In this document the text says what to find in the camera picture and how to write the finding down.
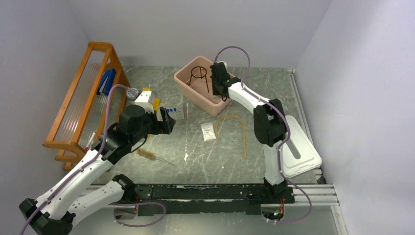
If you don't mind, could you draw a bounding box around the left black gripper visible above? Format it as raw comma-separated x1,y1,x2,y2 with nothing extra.
130,106,175,144

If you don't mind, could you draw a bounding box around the black ring stand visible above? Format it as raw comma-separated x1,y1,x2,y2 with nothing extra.
187,66,209,93

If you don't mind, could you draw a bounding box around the pink plastic bin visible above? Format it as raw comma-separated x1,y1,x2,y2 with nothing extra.
174,56,231,117

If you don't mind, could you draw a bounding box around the brown test tube brush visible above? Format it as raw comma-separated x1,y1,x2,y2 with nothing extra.
136,148,175,166

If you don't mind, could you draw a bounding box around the yellow rubber tubing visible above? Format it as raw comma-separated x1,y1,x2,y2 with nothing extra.
215,115,248,159

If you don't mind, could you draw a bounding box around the white powder zip bag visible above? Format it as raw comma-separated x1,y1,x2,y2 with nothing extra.
201,123,216,141

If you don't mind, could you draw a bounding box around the white plastic lid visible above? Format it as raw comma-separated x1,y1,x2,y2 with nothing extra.
282,115,322,178

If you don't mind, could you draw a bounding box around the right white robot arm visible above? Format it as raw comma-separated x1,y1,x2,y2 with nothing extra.
210,62,290,203

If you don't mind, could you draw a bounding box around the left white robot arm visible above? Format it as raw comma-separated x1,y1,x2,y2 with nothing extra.
19,105,176,235

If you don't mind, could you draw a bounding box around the yellow test tube rack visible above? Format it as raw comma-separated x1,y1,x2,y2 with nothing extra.
143,88,161,114

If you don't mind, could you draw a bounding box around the clear acrylic tube rack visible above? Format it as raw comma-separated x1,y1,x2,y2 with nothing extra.
165,105,184,120

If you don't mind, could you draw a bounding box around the red tipped glass thermometer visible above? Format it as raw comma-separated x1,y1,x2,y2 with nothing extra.
85,132,96,151

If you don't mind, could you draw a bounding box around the wooden drying rack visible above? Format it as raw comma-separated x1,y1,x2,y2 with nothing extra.
43,42,129,171

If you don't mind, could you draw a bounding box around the blue clamp on rack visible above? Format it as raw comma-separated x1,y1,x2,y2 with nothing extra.
96,69,116,96

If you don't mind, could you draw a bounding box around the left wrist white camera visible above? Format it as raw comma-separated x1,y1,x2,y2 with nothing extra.
134,91,155,113

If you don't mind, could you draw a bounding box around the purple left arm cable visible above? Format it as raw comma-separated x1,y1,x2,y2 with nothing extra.
19,84,166,235

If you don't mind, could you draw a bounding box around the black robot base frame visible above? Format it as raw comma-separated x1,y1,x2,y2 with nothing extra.
118,183,295,216

